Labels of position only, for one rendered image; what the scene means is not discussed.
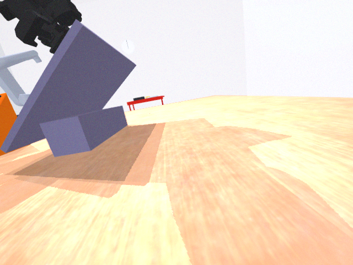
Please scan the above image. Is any lavender switch panel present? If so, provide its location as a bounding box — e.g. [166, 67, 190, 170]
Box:
[0, 20, 137, 157]

